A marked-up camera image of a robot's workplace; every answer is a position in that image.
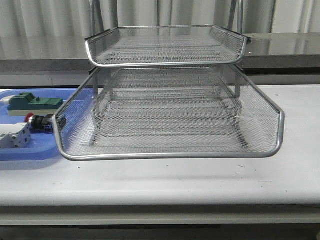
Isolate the blue plastic tray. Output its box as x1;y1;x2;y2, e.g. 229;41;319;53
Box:
0;87;95;161

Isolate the silver mesh tray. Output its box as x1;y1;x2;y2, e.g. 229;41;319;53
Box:
60;65;285;161
85;25;250;68
95;99;241;137

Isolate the red emergency stop button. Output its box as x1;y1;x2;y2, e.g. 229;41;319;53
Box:
24;112;54;134

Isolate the green and beige switch block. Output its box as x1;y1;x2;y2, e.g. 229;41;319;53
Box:
0;92;64;117

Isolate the silver metal rack frame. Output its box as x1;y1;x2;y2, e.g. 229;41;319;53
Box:
88;0;249;149

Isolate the dark grey stone counter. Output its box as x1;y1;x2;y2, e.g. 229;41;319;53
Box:
0;33;320;75

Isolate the white circuit breaker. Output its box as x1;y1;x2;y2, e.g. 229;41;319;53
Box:
0;123;31;149

